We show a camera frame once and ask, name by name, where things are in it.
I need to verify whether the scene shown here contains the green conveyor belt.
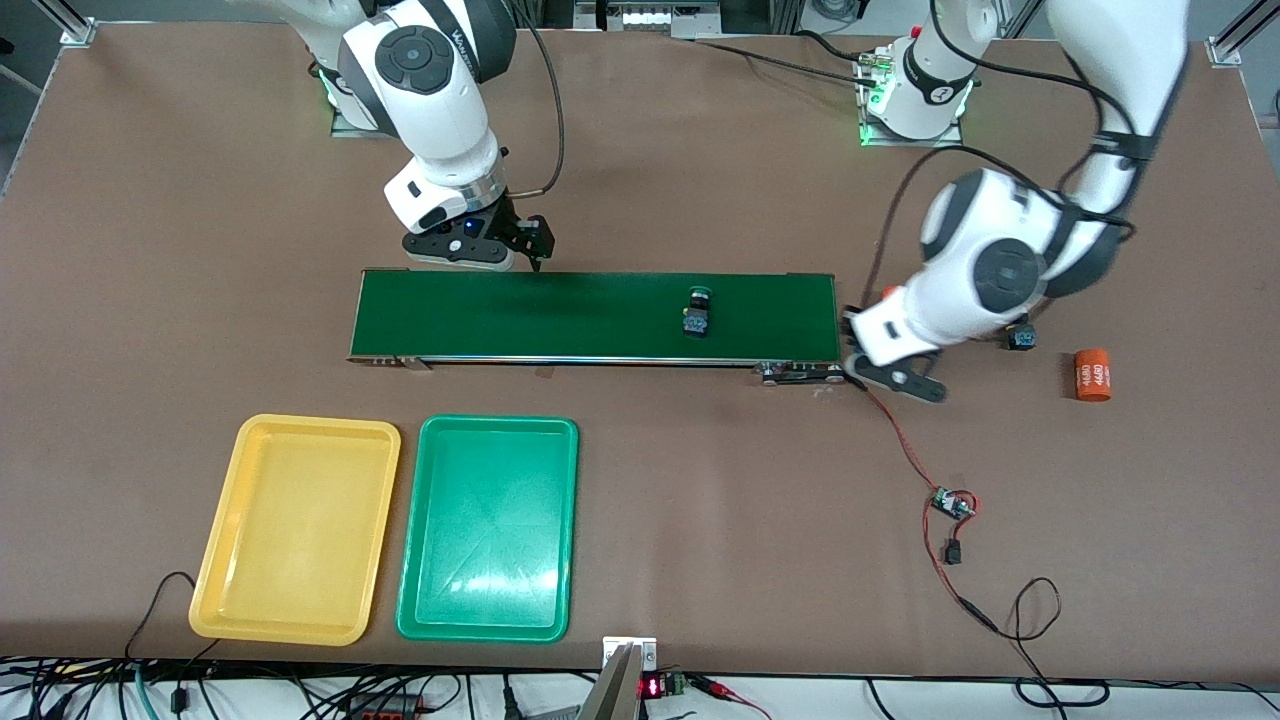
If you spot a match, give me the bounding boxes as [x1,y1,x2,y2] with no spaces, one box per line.
[347,268,846,386]

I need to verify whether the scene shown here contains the grey equipment box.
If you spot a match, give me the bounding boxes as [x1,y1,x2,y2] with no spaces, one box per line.
[575,0,723,39]

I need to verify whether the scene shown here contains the green plastic tray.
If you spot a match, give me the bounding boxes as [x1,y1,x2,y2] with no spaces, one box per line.
[396,415,580,643]

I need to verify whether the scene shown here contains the yellow plastic tray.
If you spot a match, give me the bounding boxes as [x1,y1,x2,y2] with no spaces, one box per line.
[189,414,402,647]

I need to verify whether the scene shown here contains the red clip lead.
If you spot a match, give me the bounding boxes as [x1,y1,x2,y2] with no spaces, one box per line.
[690,675,771,720]

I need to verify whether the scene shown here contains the red and black power strip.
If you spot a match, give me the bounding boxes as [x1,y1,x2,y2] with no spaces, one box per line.
[345,693,421,720]

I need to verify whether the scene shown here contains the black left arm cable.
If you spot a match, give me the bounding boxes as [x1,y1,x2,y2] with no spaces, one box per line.
[860,0,1141,301]

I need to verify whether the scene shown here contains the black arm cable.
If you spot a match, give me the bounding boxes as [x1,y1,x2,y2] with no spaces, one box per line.
[860,0,1141,301]
[505,0,566,196]

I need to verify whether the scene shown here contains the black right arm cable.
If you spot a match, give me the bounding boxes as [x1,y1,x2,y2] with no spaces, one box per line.
[505,0,566,196]

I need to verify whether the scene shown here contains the red and black wire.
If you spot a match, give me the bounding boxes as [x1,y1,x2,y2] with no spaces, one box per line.
[862,385,1001,633]

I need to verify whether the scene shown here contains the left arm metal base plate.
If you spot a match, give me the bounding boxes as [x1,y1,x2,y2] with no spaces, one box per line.
[858,50,966,149]

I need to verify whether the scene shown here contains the black cable on table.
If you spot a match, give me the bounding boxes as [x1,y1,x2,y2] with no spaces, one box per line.
[695,30,881,86]

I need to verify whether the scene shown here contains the looped black cable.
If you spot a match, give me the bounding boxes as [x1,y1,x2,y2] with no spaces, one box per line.
[985,577,1111,709]

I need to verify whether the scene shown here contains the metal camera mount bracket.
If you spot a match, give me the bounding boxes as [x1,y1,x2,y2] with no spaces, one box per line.
[580,636,658,720]

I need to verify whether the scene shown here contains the aluminium frame profile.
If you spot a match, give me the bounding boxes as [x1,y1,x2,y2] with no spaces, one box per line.
[35,0,98,46]
[1207,0,1280,67]

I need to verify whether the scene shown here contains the thin black cable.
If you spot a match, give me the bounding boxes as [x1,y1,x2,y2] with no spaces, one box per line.
[125,571,221,666]

